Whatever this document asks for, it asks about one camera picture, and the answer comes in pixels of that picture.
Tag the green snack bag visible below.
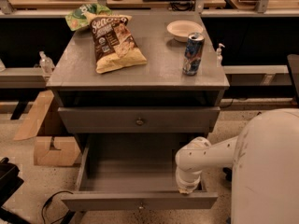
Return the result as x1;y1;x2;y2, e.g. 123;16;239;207
65;3;112;31

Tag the cardboard box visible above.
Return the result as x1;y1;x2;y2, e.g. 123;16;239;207
14;91;81;167

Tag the brown yellow chip bag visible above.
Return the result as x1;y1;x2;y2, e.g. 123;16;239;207
87;13;147;74

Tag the white bowl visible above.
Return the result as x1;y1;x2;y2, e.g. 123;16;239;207
166;21;204;42

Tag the blue drink can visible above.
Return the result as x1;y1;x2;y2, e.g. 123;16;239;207
182;32;205;76

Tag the small pump bottle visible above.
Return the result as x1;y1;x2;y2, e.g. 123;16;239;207
216;43;225;66

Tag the clear sanitizer bottle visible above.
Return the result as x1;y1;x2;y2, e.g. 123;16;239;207
39;51;55;75

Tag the black equipment left corner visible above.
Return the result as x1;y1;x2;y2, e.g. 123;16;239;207
0;157;30;224

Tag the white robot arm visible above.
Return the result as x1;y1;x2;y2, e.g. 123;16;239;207
176;108;299;224

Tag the grey drawer cabinet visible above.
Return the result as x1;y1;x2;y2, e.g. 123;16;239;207
46;10;230;185

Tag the grey top drawer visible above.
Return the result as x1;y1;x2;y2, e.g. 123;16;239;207
58;106;220;133

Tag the grey drawer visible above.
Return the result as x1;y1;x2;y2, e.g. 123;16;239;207
62;133;218;212
58;106;220;133

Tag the black stand leg left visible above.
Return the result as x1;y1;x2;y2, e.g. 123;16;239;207
60;211;76;224

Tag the black cable on floor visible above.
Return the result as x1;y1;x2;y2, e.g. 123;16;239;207
41;190;75;224

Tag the black rolling stand base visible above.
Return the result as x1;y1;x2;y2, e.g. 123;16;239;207
222;167;233;181

